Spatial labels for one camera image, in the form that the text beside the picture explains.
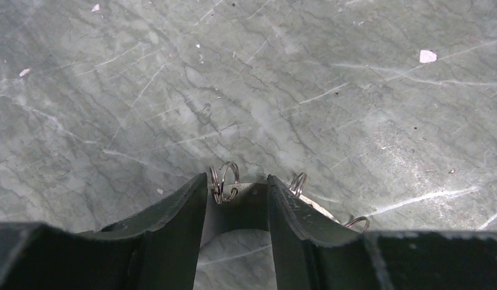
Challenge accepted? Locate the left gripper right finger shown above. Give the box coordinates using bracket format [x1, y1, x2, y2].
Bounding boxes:
[268, 175, 497, 289]

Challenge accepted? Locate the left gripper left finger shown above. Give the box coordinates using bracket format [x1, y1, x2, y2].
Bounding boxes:
[0, 173, 208, 289]

